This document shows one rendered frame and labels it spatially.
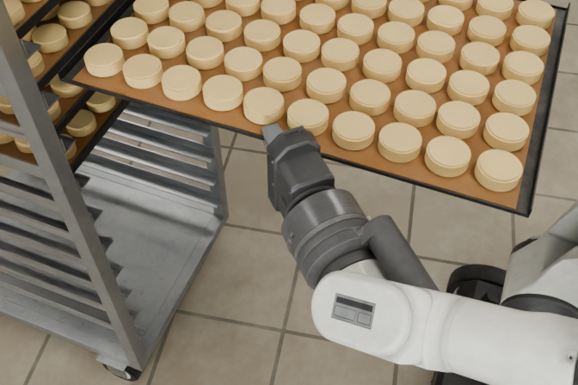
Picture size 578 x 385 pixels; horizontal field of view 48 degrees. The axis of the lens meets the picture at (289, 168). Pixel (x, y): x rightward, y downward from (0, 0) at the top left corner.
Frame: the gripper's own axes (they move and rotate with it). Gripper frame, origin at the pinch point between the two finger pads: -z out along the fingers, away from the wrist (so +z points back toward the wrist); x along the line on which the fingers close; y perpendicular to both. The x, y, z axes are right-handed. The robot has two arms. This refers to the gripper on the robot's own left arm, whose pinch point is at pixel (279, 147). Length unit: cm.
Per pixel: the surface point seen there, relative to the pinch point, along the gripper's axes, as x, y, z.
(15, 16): 5.1, 24.5, -30.5
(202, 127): -50, -4, -55
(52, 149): -11.7, 25.8, -22.2
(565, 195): -100, -108, -30
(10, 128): -12.9, 30.7, -29.9
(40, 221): -39, 33, -33
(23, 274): -66, 43, -42
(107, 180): -86, 20, -79
